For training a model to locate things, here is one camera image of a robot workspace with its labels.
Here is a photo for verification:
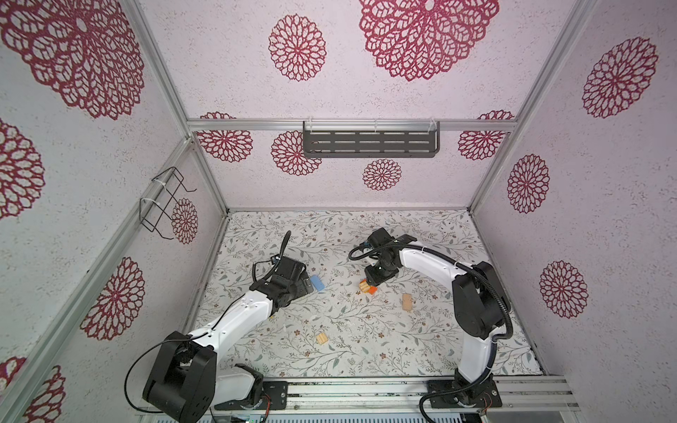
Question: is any long natural wood block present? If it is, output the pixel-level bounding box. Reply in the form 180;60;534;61
402;294;414;312

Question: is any grooved natural block front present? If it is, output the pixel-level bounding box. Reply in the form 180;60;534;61
316;332;329;345

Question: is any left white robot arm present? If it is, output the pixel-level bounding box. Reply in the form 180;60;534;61
142;256;314;422

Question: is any blue wood block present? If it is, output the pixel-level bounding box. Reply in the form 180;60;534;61
310;275;325;292

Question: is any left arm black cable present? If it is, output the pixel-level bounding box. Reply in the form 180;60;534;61
123;229;292;414

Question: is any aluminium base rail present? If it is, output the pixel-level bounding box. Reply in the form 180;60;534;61
211;374;580;416

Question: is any dark grey wall shelf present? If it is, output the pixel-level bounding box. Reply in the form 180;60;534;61
301;121;441;159

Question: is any black wire wall basket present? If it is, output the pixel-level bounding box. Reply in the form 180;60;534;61
138;167;199;245

